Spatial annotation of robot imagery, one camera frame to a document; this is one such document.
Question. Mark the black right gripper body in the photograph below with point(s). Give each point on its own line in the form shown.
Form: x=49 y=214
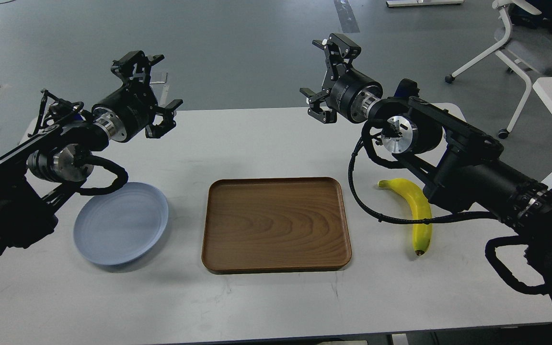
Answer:
x=349 y=91

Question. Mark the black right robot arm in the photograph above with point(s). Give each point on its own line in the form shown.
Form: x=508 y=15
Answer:
x=458 y=164

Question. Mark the light blue round plate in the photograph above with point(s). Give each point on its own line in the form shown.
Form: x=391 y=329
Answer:
x=118 y=228

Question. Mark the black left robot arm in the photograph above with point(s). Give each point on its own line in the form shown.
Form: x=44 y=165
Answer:
x=58 y=159

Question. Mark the brown wooden tray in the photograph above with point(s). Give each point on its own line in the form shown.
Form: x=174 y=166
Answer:
x=275 y=225

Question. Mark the yellow banana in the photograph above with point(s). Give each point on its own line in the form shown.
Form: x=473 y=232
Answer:
x=420 y=209

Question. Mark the white desk base bar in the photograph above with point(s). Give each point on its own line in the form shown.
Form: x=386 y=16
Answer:
x=414 y=3

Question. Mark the white grey office chair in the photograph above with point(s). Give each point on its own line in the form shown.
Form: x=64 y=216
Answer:
x=515 y=45

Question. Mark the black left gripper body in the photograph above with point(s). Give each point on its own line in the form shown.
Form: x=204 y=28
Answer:
x=134 y=106

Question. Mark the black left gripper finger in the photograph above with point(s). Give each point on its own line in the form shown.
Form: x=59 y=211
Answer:
x=134 y=69
x=168 y=113

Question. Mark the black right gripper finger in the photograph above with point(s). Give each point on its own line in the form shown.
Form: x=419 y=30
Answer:
x=339 y=52
x=315 y=99

